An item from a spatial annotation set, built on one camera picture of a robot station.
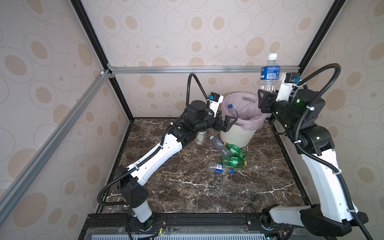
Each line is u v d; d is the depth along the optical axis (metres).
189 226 0.73
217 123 0.58
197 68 1.29
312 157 0.37
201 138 1.02
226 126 0.58
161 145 0.47
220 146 0.99
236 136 0.92
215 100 0.56
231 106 0.99
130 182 0.41
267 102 0.49
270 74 0.52
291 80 0.44
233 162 0.90
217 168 0.87
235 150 0.95
